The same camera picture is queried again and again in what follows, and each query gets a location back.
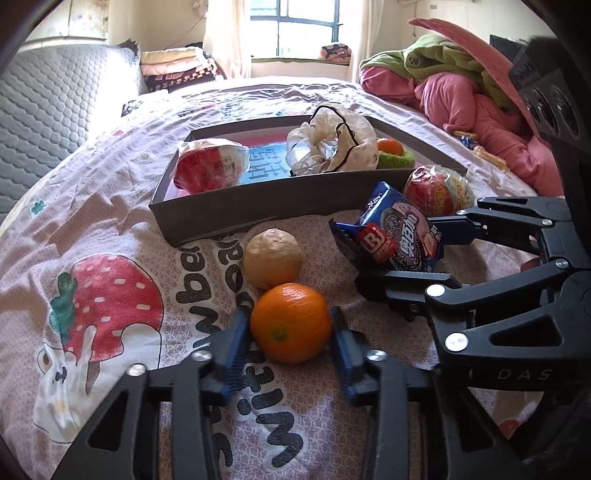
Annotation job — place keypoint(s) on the black lace cloth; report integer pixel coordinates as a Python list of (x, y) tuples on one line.
[(130, 107)]

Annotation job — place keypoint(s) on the grey quilted headboard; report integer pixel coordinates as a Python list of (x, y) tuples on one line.
[(55, 101)]

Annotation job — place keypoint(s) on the green blanket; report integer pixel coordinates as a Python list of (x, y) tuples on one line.
[(429, 60)]

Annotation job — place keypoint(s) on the cream curtain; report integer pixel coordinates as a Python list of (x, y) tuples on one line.
[(381, 27), (226, 37)]

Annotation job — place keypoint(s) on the small tangerine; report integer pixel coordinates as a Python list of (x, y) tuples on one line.
[(391, 146)]

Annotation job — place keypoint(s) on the small patterned folded blanket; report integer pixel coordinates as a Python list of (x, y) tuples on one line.
[(335, 52)]

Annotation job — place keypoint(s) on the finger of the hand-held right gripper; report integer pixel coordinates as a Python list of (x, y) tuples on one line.
[(508, 210), (485, 295)]

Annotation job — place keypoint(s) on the long yellow snack packet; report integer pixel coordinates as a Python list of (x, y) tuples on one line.
[(491, 158)]

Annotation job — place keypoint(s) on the blue cookie packet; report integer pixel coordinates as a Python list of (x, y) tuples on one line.
[(392, 230)]

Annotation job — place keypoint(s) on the window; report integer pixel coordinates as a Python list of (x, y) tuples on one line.
[(304, 32)]

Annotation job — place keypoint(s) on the beige wrapped ball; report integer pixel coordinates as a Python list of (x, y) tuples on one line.
[(272, 258)]

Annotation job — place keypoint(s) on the small yellow snack packet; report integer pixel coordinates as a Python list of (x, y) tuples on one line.
[(463, 134)]

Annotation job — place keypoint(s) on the pink quilt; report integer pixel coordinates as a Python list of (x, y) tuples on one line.
[(461, 106)]

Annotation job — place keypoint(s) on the dark cardboard tray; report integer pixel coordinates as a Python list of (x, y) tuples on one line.
[(221, 219)]

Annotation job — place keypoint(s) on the large orange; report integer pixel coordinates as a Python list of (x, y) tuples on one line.
[(291, 323)]

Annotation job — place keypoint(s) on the clear plastic bag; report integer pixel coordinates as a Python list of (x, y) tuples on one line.
[(355, 138)]

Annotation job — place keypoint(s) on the printed strawberry bed blanket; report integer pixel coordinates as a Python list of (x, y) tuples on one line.
[(115, 230)]

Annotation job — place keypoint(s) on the stack of folded blankets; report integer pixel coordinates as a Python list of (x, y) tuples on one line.
[(171, 57)]

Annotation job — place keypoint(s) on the red-pink mat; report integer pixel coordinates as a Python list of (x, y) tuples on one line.
[(480, 55)]

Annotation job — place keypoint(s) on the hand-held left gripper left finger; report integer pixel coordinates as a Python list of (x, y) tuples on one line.
[(235, 341)]

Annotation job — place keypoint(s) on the black monitor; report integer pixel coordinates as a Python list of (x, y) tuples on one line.
[(505, 46)]

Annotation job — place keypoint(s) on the pink and blue book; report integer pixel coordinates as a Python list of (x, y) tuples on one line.
[(258, 166)]

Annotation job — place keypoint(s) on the red egg-shaped snack packet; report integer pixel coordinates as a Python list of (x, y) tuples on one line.
[(434, 189), (207, 168)]

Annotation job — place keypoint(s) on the small blue snack packet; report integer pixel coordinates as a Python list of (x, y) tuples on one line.
[(472, 143)]

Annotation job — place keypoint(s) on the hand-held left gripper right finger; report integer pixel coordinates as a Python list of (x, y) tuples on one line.
[(344, 355)]

